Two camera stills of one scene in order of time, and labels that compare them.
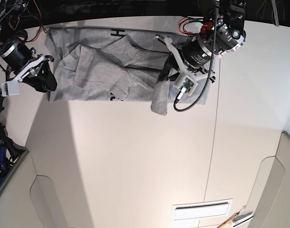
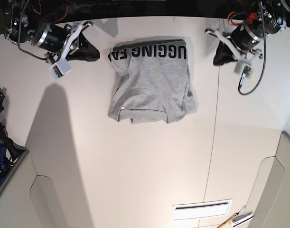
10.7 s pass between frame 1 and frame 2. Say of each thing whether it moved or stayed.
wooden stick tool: stayed
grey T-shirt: moved
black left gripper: moved
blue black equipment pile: stayed
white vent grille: stayed
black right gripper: moved
